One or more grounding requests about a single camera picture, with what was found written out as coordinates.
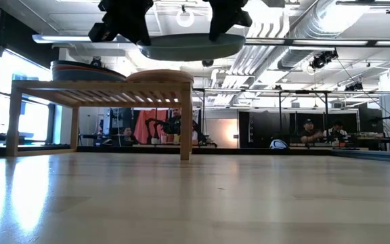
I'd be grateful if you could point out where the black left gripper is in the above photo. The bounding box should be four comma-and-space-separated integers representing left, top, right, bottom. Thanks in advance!
97, 0, 155, 46

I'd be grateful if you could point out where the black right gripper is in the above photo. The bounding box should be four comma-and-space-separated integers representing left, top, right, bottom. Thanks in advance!
202, 0, 254, 43

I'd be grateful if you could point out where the sage green plate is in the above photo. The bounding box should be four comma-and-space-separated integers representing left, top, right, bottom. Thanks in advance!
136, 32, 248, 63

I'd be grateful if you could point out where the peach plate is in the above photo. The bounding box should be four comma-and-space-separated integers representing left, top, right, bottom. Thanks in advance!
125, 68, 195, 79

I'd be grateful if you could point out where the dark green plate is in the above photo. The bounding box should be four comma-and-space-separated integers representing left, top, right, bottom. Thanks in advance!
49, 59, 127, 77

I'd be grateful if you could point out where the wooden slatted shelf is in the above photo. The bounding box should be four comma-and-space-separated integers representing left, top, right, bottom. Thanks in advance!
5, 79, 195, 162

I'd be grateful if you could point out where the round white pendant lamp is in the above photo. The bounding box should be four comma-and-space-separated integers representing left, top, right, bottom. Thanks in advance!
175, 3, 196, 29

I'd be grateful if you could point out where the long ceiling light bar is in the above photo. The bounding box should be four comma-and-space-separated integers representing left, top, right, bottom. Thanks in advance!
32, 33, 390, 47

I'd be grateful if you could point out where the red curtain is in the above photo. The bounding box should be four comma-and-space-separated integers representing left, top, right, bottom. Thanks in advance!
133, 108, 169, 144

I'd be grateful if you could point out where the person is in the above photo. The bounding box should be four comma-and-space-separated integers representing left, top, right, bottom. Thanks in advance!
299, 118, 323, 144
323, 120, 349, 144
167, 107, 200, 145
120, 126, 140, 147

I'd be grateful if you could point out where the black backdrop panel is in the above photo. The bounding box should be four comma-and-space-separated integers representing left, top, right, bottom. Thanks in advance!
238, 109, 360, 145

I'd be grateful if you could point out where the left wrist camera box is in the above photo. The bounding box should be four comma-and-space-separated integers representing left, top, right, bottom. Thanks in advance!
87, 21, 110, 43

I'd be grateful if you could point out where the silver ventilation duct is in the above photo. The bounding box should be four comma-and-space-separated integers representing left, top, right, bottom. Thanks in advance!
276, 0, 351, 70

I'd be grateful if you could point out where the black metal rig frame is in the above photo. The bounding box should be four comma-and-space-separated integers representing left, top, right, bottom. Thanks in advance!
191, 88, 390, 147

